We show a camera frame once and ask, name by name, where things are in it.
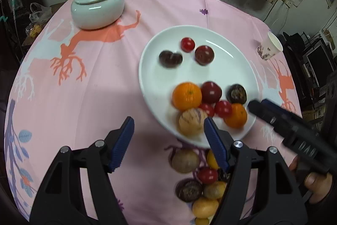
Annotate small wooden side table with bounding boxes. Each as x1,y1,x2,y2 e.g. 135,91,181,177
22,2,66,46

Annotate brownish passion fruit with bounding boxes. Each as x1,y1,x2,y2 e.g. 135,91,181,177
172,150,200,174
203,181,227,199

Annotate pale green lidded jar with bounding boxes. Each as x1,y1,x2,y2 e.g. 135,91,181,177
71,0,125,30

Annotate bag of yellow snacks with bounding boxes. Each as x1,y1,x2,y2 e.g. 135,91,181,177
25,23,43,38

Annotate black power cable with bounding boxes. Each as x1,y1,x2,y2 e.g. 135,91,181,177
263,1,279,22

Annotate dark water chestnut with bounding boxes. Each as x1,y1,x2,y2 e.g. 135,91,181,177
227,84,247,105
218,168,231,183
175,179,203,202
159,50,183,68

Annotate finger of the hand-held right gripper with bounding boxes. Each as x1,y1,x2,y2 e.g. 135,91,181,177
248,100,293,137
260,99,308,127

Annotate red cherry tomato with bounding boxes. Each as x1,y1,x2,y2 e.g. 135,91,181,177
214,100,233,118
198,104,215,118
198,167,218,185
181,37,195,52

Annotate person's right hand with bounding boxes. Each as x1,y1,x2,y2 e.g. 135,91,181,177
288,156,333,204

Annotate black monitor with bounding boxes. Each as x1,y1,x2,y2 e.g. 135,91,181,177
307,43,329,75

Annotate dark red plum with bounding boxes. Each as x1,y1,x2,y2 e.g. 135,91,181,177
201,81,222,104
195,45,215,66

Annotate small cardboard box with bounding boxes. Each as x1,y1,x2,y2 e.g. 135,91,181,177
320,28,333,41

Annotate white oval plate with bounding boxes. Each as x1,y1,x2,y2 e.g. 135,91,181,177
139,25,260,149

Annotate small orange tangerine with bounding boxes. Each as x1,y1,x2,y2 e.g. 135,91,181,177
224,103,248,128

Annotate orange yellow tomato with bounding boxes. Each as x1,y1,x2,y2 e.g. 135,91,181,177
192,197,220,218

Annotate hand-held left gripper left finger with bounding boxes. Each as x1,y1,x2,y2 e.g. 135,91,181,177
32,116,135,225

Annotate pink printed tablecloth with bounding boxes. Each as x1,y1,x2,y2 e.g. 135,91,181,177
4,0,303,225

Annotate large orange tangerine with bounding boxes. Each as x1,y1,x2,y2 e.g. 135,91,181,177
172,82,203,111

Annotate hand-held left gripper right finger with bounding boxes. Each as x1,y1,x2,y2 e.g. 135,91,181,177
204,117,308,225

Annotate white wall socket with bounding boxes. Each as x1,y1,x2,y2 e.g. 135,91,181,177
280,0,301,8

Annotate printed paper cup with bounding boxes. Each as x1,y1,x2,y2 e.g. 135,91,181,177
255,32,284,61

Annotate greenish yellow tomato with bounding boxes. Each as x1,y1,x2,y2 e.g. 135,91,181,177
206,150,219,170

